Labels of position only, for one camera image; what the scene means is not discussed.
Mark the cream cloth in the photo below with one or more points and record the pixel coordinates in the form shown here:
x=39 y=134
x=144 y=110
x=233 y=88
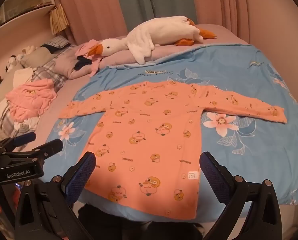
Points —
x=22 y=76

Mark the blue floral blanket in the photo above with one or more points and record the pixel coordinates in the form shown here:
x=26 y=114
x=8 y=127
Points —
x=251 y=80

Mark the white crumpled cloth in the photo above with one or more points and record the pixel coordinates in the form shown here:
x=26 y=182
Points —
x=27 y=125

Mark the bed with lilac sheet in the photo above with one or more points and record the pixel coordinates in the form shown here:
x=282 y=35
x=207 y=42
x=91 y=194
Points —
x=52 y=116

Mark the dark navy cloth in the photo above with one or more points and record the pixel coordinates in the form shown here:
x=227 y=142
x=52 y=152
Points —
x=82 y=62

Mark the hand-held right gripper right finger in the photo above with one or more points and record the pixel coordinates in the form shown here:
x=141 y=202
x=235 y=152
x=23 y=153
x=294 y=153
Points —
x=214 y=177

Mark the white plush toy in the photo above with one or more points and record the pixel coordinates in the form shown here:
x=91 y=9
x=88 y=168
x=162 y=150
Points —
x=26 y=50

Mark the yellow fringed curtain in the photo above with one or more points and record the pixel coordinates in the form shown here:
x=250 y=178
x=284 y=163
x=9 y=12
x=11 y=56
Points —
x=58 y=20

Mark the white goose plush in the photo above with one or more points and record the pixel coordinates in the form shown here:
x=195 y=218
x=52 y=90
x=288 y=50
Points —
x=159 y=35

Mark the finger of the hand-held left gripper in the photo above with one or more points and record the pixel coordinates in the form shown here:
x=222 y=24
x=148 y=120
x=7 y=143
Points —
x=26 y=137
x=48 y=147

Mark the pink garment pile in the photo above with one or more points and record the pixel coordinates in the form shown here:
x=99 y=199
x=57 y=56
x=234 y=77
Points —
x=31 y=97

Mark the grey checked pillow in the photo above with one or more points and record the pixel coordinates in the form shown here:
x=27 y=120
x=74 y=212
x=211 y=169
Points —
x=55 y=41

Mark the orange printed shirt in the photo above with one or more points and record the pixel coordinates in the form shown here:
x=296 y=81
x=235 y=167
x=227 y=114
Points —
x=151 y=135

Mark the beige pillow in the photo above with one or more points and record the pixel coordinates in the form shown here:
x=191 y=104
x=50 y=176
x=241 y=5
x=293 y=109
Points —
x=33 y=55

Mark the pink cloth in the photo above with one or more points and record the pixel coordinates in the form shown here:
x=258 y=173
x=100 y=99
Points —
x=85 y=47

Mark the white wall cabinet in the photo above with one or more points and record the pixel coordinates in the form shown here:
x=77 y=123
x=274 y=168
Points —
x=18 y=12

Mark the pink curtain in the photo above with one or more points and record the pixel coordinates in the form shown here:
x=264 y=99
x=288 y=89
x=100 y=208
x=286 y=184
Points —
x=221 y=5
x=94 y=10

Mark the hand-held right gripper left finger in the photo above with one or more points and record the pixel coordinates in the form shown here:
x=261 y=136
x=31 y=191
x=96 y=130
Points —
x=80 y=177

